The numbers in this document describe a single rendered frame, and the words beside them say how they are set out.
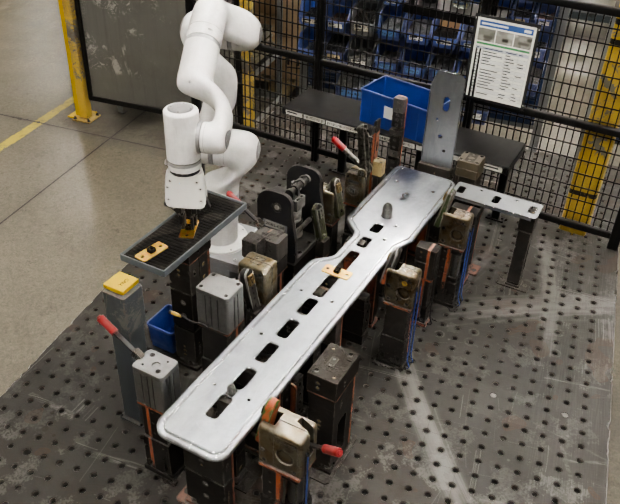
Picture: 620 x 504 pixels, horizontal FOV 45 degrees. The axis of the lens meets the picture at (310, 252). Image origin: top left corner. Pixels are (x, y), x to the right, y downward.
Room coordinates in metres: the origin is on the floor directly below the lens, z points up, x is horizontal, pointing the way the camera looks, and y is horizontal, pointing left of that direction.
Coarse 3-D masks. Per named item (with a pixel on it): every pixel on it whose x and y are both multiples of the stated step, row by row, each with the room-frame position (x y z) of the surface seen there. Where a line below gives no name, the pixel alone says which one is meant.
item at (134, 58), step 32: (64, 0) 4.57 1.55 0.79; (96, 0) 4.53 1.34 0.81; (128, 0) 4.45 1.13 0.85; (160, 0) 4.38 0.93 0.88; (224, 0) 4.25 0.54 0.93; (96, 32) 4.54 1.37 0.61; (128, 32) 4.46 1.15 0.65; (160, 32) 4.38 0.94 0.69; (96, 64) 4.55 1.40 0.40; (128, 64) 4.47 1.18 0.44; (160, 64) 4.40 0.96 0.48; (96, 96) 4.56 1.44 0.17; (128, 96) 4.49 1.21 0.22; (160, 96) 4.42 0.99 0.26
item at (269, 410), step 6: (270, 402) 1.08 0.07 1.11; (276, 402) 1.09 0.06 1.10; (264, 408) 1.08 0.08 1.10; (270, 408) 1.07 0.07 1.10; (276, 408) 1.09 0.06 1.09; (264, 414) 1.08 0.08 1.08; (270, 414) 1.07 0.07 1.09; (276, 414) 1.10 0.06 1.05; (264, 420) 1.08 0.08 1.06; (270, 420) 1.08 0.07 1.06; (258, 426) 1.08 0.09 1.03; (258, 432) 1.08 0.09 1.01; (258, 438) 1.09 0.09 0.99
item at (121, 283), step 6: (114, 276) 1.42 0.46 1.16; (120, 276) 1.42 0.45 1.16; (126, 276) 1.42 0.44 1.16; (132, 276) 1.42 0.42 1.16; (108, 282) 1.39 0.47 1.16; (114, 282) 1.39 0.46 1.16; (120, 282) 1.40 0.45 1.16; (126, 282) 1.40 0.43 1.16; (132, 282) 1.40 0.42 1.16; (138, 282) 1.41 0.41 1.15; (108, 288) 1.38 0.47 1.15; (114, 288) 1.37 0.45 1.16; (120, 288) 1.37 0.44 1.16; (126, 288) 1.38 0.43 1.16; (120, 294) 1.36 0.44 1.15
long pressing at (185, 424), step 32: (384, 192) 2.12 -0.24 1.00; (416, 192) 2.13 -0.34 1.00; (352, 224) 1.92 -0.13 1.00; (384, 224) 1.93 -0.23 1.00; (416, 224) 1.94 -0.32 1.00; (384, 256) 1.77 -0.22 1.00; (288, 288) 1.60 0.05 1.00; (352, 288) 1.61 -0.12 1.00; (256, 320) 1.46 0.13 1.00; (288, 320) 1.47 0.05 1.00; (320, 320) 1.47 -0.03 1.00; (224, 352) 1.34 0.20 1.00; (256, 352) 1.35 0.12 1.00; (288, 352) 1.35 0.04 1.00; (192, 384) 1.23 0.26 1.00; (224, 384) 1.23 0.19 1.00; (256, 384) 1.24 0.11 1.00; (160, 416) 1.13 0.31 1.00; (192, 416) 1.13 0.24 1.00; (224, 416) 1.14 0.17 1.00; (256, 416) 1.14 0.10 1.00; (192, 448) 1.05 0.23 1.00; (224, 448) 1.05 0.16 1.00
